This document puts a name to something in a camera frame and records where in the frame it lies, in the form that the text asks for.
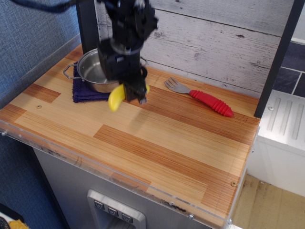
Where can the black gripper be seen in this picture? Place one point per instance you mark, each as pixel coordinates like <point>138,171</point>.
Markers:
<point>124,68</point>

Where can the yellow toy banana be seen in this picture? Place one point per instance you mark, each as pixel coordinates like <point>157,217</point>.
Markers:
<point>116,97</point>

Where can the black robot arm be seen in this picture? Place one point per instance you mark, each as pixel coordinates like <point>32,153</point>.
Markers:
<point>133,21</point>

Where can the stainless steel pot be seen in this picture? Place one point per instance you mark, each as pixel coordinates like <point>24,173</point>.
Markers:
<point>89,70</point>

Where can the dark purple cloth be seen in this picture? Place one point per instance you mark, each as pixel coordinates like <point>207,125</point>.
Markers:
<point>82,93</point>

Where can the clear acrylic table edge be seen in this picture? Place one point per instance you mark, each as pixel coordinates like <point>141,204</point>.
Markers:
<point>192,168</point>

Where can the silver toy fridge cabinet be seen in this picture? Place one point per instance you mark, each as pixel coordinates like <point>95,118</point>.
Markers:
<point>78,188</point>

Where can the silver dispenser button panel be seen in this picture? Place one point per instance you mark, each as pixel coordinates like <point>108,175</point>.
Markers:
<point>109,213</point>

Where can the white toy sink unit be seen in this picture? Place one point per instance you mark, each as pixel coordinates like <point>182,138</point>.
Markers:
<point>278,154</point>

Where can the yellow black object bottom left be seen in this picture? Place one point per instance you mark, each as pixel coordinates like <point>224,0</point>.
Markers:
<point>7,222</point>

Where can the red handled metal fork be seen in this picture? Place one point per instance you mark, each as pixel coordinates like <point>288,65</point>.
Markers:
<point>211,101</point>

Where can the black right frame post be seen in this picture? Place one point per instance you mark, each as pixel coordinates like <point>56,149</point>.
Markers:
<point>279,56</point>

